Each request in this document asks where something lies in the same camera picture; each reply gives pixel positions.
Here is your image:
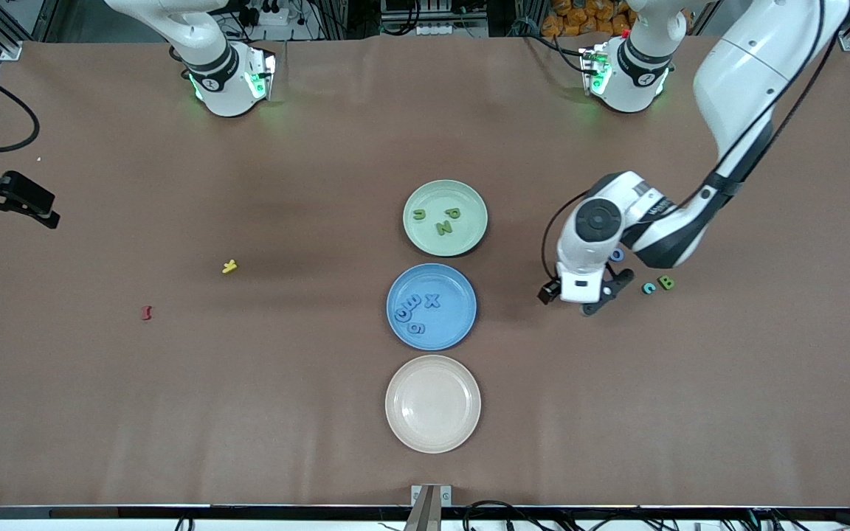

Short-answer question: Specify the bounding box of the white power strip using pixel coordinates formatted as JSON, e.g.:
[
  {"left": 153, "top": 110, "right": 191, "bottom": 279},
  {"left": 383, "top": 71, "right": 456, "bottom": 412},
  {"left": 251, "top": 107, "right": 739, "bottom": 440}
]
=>
[
  {"left": 414, "top": 21, "right": 488, "bottom": 38},
  {"left": 237, "top": 0, "right": 300, "bottom": 27}
]

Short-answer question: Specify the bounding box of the blue round plate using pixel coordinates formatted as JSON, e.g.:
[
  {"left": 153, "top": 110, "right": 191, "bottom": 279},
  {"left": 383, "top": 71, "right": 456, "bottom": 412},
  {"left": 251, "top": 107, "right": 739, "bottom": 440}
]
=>
[{"left": 386, "top": 263, "right": 478, "bottom": 352}]

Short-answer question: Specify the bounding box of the black table edge rail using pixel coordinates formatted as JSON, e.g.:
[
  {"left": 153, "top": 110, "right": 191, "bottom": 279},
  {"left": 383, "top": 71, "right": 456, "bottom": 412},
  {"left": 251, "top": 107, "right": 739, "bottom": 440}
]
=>
[{"left": 0, "top": 504, "right": 850, "bottom": 522}]

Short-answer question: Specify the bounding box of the pile of orange objects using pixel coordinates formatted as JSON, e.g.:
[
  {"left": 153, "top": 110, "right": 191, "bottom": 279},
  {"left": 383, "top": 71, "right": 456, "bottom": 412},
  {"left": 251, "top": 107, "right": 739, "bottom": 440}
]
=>
[{"left": 541, "top": 0, "right": 636, "bottom": 38}]

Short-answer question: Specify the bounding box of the grey metal camera mount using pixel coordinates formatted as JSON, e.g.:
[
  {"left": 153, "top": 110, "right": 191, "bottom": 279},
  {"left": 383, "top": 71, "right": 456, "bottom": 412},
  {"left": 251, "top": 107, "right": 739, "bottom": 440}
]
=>
[{"left": 410, "top": 484, "right": 452, "bottom": 531}]

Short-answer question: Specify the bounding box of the brown table cover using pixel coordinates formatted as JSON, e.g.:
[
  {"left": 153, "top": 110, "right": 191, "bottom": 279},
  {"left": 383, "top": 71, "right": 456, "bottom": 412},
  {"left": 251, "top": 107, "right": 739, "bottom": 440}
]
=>
[{"left": 0, "top": 33, "right": 850, "bottom": 510}]

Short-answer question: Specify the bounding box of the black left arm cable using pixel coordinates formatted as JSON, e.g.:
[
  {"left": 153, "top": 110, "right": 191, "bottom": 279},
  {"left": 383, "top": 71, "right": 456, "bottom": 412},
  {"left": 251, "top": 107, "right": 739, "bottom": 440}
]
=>
[{"left": 541, "top": 0, "right": 839, "bottom": 285}]

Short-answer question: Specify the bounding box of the pale green round plate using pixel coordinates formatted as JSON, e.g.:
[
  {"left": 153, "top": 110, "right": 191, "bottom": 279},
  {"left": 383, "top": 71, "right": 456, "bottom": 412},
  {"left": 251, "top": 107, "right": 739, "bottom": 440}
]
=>
[{"left": 402, "top": 179, "right": 489, "bottom": 258}]

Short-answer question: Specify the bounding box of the beige round plate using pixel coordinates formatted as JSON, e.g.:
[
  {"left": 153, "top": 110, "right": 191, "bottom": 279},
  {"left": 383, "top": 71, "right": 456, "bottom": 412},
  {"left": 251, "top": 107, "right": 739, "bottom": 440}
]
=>
[{"left": 384, "top": 355, "right": 483, "bottom": 454}]

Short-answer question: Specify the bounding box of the black cable under table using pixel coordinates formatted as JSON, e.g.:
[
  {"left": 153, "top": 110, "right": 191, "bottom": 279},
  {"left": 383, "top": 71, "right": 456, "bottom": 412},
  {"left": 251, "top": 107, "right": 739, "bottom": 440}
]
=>
[{"left": 462, "top": 500, "right": 544, "bottom": 531}]

